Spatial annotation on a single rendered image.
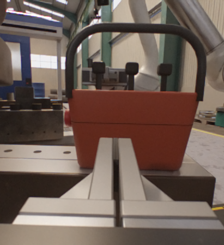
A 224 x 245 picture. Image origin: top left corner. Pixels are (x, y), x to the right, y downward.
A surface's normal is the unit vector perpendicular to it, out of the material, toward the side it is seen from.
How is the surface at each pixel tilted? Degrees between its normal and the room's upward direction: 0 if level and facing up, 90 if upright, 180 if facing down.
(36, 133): 90
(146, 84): 84
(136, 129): 97
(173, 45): 90
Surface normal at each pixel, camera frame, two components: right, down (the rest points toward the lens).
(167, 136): 0.00, 0.28
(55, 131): 0.38, 0.16
